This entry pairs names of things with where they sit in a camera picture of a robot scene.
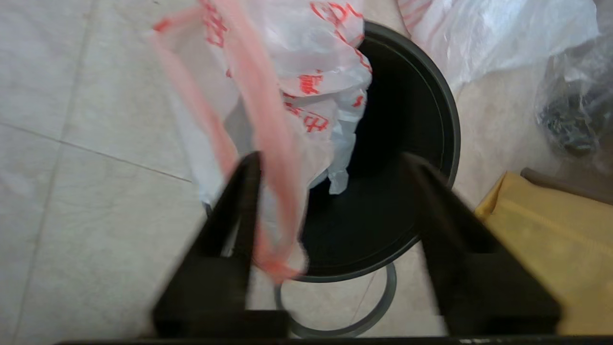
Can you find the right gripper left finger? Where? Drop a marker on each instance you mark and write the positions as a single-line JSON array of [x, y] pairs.
[[215, 278]]

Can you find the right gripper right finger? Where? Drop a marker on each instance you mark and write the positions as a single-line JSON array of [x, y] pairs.
[[474, 278]]

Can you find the yellow fabric tote bag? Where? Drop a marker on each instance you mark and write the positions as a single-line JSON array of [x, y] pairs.
[[541, 230]]

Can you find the black round trash bin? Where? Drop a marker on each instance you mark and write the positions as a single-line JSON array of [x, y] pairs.
[[397, 120]]

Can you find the clear crumpled plastic bag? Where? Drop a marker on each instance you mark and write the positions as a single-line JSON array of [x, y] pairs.
[[574, 72]]

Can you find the dark brown curved furniture base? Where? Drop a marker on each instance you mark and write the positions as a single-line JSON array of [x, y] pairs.
[[565, 184]]

